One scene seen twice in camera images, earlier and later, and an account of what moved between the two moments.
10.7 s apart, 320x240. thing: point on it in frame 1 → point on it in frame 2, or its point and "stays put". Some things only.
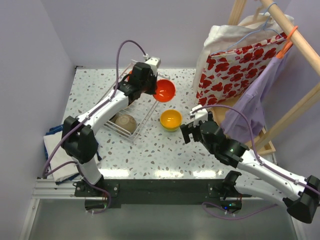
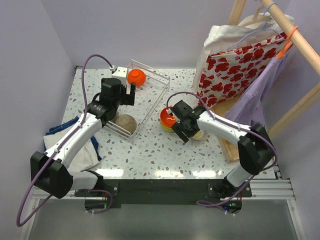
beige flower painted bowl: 126,122 stays put
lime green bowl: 171,130 stays put
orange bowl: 165,90 → 167,119
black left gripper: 152,83 → 127,99
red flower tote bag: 231,73 stays put
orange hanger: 288,44 stays put
